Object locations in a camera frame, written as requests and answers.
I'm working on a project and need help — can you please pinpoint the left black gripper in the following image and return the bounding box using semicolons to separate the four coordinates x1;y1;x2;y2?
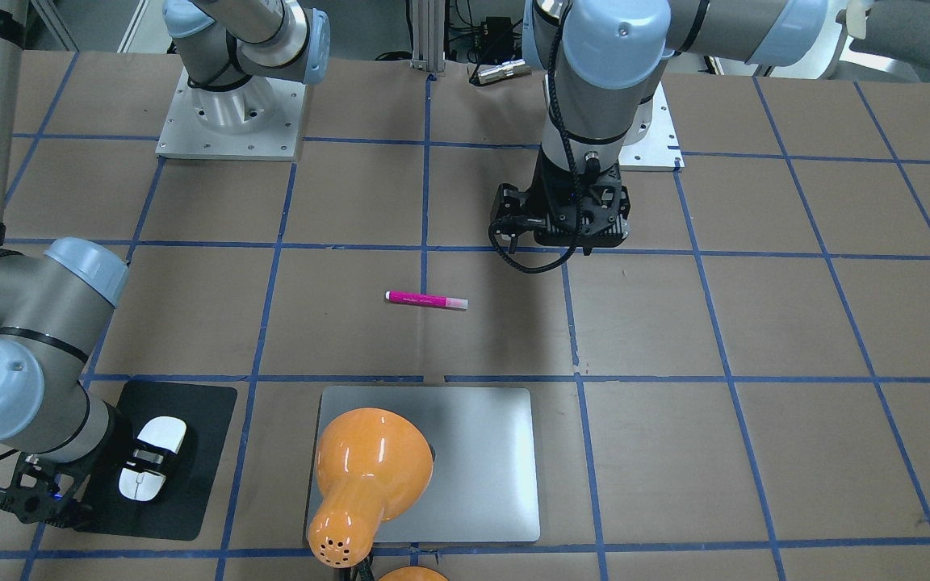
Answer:
531;153;630;248

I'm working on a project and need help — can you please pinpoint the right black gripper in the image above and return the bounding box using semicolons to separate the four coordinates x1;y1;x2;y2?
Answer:
69;408;169;505

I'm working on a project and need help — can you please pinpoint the white computer mouse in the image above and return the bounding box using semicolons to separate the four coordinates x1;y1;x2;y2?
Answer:
118;416;187;503

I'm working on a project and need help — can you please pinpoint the pink marker pen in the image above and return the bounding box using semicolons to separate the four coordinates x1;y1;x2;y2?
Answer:
384;290;469;311

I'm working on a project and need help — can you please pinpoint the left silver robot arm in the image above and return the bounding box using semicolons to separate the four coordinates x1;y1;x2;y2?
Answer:
488;1;829;253

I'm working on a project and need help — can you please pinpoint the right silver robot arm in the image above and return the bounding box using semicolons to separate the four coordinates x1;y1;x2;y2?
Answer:
0;1;186;518

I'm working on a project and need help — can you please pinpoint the black mousepad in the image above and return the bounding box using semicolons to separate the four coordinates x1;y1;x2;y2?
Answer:
75;380;237;541

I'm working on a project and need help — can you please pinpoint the orange desk lamp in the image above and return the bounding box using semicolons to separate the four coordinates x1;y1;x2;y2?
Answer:
306;408;434;580

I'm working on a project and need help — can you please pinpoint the silver closed laptop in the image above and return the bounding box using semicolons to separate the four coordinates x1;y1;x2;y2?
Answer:
305;387;542;544

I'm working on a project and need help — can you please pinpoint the grey office chair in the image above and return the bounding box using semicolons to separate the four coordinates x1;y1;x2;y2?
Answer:
822;1;930;78

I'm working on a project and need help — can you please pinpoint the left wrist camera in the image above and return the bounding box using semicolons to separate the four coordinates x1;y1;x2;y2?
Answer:
488;183;547;247

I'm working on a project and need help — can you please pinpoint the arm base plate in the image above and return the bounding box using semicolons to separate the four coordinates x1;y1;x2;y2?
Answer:
156;71;308;162
618;82;685;172

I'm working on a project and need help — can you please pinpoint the aluminium frame post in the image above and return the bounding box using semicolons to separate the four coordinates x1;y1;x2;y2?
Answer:
408;0;446;76

